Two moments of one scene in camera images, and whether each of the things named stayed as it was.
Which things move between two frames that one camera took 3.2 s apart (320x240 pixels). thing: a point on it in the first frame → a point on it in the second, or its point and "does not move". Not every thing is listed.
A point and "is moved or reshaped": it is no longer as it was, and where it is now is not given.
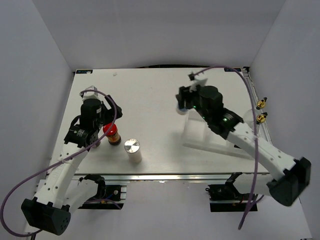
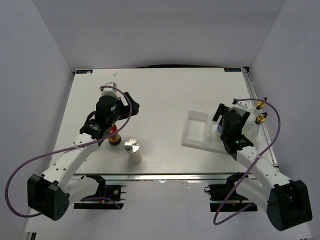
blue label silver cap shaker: [182, 111] is moved or reshaped
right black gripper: [184, 94] → [220, 111]
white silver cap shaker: [132, 147] does not move
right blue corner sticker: [232, 69] does not move
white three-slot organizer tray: [197, 134] does not move
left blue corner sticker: [84, 71] does not move
